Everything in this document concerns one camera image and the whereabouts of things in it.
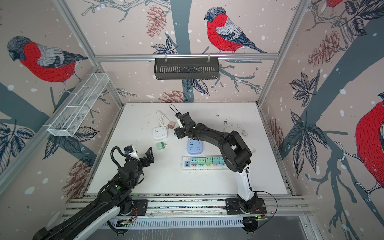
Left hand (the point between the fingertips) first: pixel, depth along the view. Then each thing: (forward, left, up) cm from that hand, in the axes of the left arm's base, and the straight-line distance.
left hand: (144, 150), depth 80 cm
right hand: (+17, -18, -6) cm, 26 cm away
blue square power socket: (+7, -28, -10) cm, 30 cm away
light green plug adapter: (-4, -36, -6) cm, 37 cm away
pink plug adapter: (+26, -11, -12) cm, 31 cm away
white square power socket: (+18, -4, -11) cm, 22 cm away
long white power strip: (-5, -23, -11) cm, 26 cm away
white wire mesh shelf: (+7, +34, +17) cm, 38 cm away
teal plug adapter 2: (-4, -28, -6) cm, 29 cm away
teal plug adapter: (-4, -44, -7) cm, 44 cm away
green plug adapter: (+9, -6, -11) cm, 16 cm away
